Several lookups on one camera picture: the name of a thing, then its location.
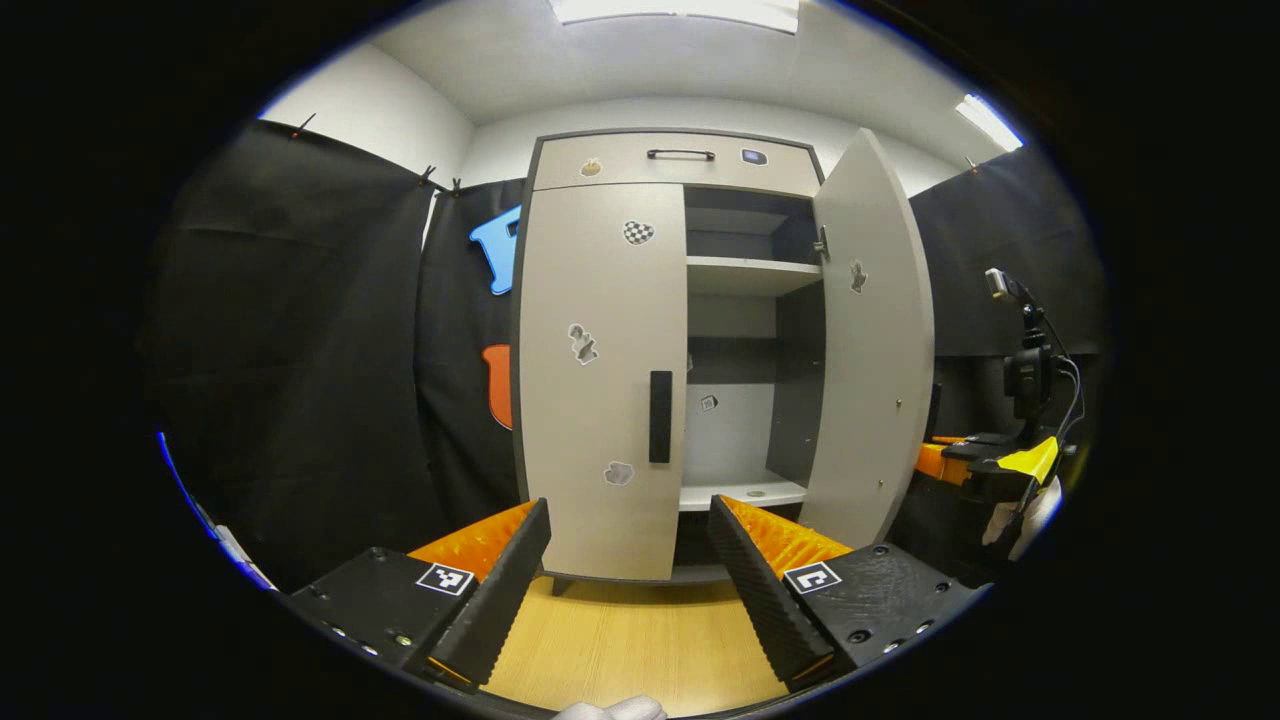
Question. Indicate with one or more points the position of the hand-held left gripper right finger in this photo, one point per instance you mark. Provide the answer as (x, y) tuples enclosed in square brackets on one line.
[(758, 590)]

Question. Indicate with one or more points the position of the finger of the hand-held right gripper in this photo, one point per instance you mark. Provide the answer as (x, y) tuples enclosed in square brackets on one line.
[(975, 447)]

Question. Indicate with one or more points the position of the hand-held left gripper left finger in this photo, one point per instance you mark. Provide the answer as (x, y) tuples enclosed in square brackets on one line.
[(503, 590)]

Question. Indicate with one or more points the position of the beige shoe cabinet door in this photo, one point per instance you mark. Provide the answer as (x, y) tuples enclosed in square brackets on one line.
[(600, 450), (870, 380)]

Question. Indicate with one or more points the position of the beige double-door shoe cabinet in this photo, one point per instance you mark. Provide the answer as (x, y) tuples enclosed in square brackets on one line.
[(740, 275)]

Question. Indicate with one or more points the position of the small ceiling light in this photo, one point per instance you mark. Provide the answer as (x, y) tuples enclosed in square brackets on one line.
[(990, 122)]

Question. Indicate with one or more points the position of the black backdrop cloth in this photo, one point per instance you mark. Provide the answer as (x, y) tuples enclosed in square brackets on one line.
[(300, 350)]

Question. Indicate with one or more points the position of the large rectangular ceiling light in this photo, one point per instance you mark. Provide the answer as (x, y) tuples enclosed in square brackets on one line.
[(675, 12)]

